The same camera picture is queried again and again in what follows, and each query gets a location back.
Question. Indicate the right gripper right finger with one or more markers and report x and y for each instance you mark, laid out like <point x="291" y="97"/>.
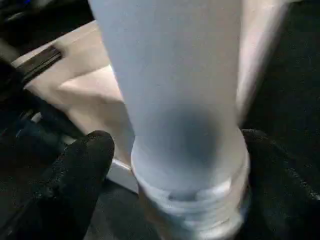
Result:
<point x="280" y="200"/>

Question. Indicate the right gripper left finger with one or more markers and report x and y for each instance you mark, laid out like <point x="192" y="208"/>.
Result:
<point x="75" y="180"/>

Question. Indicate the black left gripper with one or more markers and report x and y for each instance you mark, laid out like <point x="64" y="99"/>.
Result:
<point x="15" y="75"/>

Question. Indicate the white plastic table top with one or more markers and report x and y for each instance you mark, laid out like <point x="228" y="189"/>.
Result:
<point x="82" y="100"/>

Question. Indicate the white plastic table leg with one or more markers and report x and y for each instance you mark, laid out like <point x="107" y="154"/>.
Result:
<point x="170" y="75"/>

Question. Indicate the black mat cloth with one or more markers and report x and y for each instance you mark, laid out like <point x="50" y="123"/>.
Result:
<point x="295" y="75"/>

